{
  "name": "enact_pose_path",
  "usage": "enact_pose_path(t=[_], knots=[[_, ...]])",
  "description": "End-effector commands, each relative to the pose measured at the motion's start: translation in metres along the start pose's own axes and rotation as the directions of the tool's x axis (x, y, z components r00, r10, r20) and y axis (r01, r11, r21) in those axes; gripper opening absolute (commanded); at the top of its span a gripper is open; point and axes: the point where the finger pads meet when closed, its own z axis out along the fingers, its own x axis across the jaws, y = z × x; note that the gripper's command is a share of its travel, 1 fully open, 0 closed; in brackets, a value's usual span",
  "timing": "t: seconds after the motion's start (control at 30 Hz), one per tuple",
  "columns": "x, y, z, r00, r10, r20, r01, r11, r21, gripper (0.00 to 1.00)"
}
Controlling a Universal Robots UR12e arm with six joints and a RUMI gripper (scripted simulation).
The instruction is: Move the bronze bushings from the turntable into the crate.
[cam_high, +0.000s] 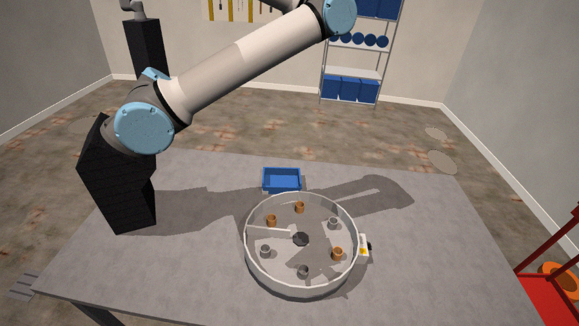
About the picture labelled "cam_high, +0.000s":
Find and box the blue crate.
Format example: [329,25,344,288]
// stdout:
[262,167,302,195]

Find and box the white round turntable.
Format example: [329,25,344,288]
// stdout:
[243,191,371,303]

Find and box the bronze bushing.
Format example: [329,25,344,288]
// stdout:
[295,201,305,214]
[266,214,277,227]
[331,246,343,262]

